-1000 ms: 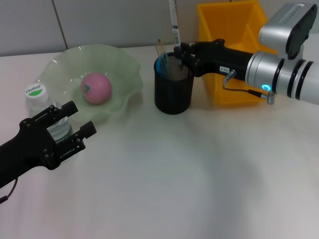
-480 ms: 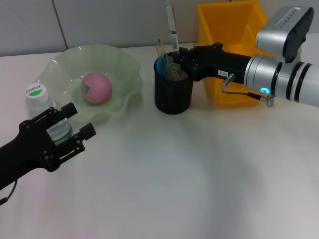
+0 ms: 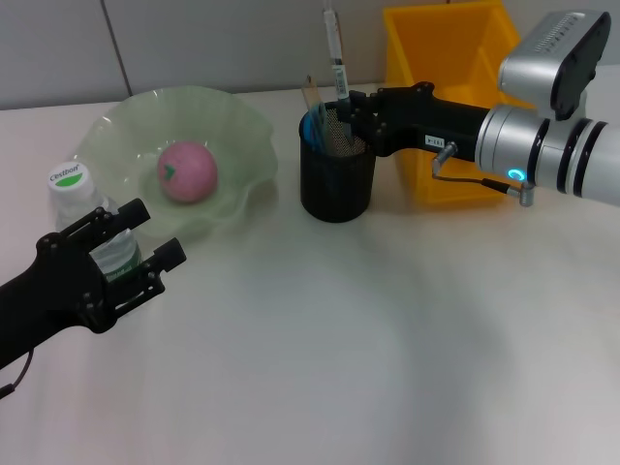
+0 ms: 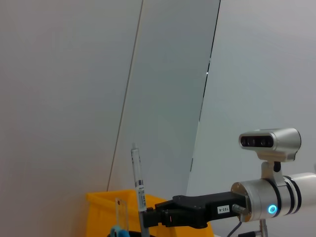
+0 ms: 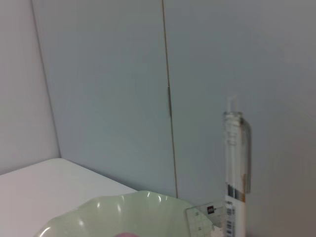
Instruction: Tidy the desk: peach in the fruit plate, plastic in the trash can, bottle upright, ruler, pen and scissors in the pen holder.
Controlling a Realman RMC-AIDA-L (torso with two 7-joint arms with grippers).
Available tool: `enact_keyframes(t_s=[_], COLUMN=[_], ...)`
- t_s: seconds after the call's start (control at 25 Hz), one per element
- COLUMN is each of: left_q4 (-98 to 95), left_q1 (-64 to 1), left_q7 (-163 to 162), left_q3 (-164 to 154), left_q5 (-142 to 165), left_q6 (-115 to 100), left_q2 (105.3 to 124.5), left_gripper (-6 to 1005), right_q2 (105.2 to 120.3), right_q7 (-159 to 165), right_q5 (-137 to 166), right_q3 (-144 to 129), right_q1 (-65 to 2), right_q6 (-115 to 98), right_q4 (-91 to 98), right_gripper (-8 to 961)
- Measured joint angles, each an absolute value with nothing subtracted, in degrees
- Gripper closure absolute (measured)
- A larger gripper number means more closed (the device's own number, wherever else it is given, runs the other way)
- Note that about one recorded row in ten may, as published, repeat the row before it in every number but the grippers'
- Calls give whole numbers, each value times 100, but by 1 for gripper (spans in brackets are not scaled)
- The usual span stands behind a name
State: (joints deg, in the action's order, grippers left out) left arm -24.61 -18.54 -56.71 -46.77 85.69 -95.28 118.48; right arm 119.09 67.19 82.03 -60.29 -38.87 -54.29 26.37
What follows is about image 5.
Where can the pink peach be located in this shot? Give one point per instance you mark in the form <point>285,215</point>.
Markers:
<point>127,234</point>

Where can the silver pen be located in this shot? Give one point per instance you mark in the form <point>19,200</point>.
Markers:
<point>234,160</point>

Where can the green glass fruit plate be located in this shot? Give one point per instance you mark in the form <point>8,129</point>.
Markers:
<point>123,214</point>

